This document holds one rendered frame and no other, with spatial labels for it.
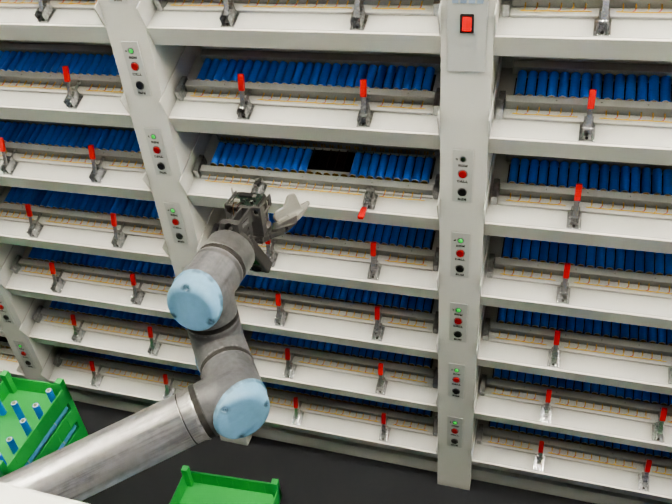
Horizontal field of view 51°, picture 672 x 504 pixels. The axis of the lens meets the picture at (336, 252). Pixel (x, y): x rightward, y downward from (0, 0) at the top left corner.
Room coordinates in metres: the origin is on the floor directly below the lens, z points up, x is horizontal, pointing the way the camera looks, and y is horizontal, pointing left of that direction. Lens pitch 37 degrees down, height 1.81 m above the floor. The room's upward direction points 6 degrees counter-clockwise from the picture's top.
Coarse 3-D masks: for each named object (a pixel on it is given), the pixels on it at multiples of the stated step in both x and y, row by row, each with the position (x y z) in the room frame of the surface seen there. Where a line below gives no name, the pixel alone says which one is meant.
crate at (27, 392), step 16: (0, 384) 1.46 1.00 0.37; (16, 384) 1.48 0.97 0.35; (32, 384) 1.46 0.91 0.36; (48, 384) 1.45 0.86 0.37; (64, 384) 1.43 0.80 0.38; (16, 400) 1.44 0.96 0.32; (32, 400) 1.43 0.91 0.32; (48, 400) 1.43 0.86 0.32; (64, 400) 1.40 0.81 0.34; (0, 416) 1.38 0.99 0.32; (16, 416) 1.38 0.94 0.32; (32, 416) 1.37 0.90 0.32; (48, 416) 1.33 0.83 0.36; (0, 432) 1.32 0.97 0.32; (16, 432) 1.32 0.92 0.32; (32, 432) 1.27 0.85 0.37; (0, 448) 1.27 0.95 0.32; (32, 448) 1.25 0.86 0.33; (0, 464) 1.15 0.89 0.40; (16, 464) 1.19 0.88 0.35
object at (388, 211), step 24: (216, 144) 1.58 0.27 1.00; (264, 144) 1.55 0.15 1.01; (192, 168) 1.50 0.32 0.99; (192, 192) 1.46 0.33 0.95; (216, 192) 1.44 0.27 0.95; (288, 192) 1.40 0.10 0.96; (312, 192) 1.38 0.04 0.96; (312, 216) 1.36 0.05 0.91; (336, 216) 1.34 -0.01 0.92; (384, 216) 1.29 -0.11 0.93; (408, 216) 1.27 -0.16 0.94; (432, 216) 1.26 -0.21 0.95
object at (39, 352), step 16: (0, 256) 1.73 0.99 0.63; (0, 288) 1.70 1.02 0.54; (16, 304) 1.71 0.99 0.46; (0, 320) 1.72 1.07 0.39; (16, 320) 1.70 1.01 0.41; (16, 336) 1.71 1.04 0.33; (16, 352) 1.72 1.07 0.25; (32, 352) 1.70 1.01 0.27; (48, 352) 1.74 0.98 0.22; (32, 368) 1.71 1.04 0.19
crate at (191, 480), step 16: (192, 480) 1.33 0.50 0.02; (208, 480) 1.32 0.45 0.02; (224, 480) 1.31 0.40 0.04; (240, 480) 1.29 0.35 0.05; (272, 480) 1.26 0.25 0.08; (176, 496) 1.27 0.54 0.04; (192, 496) 1.29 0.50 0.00; (208, 496) 1.28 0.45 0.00; (224, 496) 1.27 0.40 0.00; (240, 496) 1.27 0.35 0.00; (256, 496) 1.26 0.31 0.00; (272, 496) 1.26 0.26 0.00
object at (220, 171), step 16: (224, 176) 1.47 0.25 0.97; (240, 176) 1.45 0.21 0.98; (256, 176) 1.44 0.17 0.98; (272, 176) 1.42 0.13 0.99; (288, 176) 1.41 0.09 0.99; (304, 176) 1.40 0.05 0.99; (320, 176) 1.39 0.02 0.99; (336, 176) 1.38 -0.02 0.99; (336, 192) 1.36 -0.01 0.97; (384, 192) 1.33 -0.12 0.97; (400, 192) 1.33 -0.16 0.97; (416, 192) 1.31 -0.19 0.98; (432, 192) 1.30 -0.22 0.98
